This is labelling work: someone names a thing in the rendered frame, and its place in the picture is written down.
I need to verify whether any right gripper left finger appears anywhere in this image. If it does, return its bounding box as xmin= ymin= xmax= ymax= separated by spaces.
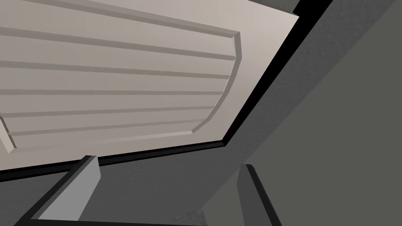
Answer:
xmin=15 ymin=155 xmax=101 ymax=224

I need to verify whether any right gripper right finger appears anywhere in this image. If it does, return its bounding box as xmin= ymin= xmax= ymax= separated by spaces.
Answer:
xmin=237 ymin=163 xmax=283 ymax=226

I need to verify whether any beige panelled door leaf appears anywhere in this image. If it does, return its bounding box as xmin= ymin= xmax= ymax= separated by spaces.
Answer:
xmin=0 ymin=0 xmax=300 ymax=172

